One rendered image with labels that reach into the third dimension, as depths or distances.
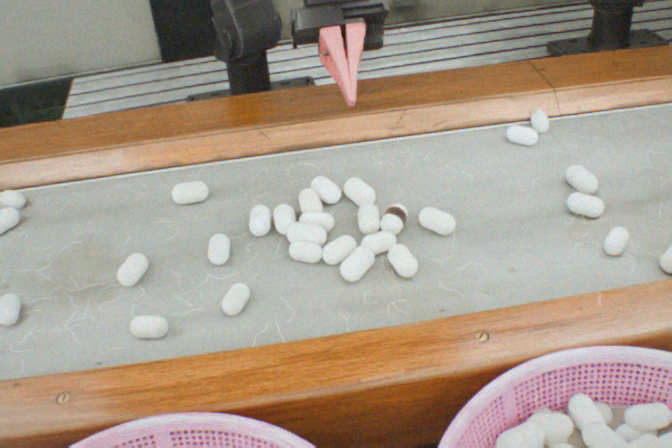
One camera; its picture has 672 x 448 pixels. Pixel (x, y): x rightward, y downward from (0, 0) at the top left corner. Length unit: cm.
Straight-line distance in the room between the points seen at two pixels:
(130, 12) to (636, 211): 222
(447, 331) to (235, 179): 32
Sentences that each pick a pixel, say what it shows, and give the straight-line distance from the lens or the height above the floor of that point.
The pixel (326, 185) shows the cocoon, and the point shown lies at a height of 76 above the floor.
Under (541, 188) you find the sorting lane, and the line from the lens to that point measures 69.
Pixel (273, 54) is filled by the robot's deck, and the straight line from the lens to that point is 119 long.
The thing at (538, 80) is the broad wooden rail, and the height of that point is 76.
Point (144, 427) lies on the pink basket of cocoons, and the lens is 48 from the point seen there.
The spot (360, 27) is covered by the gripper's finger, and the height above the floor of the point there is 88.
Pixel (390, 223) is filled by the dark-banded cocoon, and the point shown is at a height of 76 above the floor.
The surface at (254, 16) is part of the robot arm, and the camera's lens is 94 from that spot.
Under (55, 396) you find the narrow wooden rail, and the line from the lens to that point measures 52.
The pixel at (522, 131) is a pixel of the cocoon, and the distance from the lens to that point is 75.
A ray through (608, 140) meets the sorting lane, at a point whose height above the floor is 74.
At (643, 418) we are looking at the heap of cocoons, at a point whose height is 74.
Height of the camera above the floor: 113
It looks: 36 degrees down
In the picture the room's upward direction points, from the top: 5 degrees counter-clockwise
